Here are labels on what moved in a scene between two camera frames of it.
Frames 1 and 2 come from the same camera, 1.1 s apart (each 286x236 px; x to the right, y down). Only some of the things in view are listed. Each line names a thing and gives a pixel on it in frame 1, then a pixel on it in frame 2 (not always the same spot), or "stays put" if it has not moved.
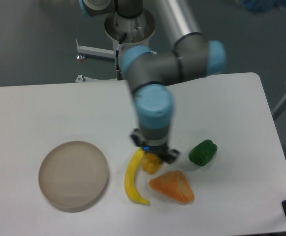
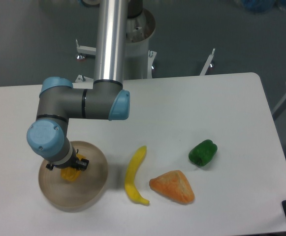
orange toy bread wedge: [174, 185] stays put
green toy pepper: [203, 152] stays put
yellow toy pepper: [151, 163] -> [71, 173]
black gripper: [168, 155] -> [72, 162]
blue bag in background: [264, 6] stays put
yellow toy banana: [130, 178] stays put
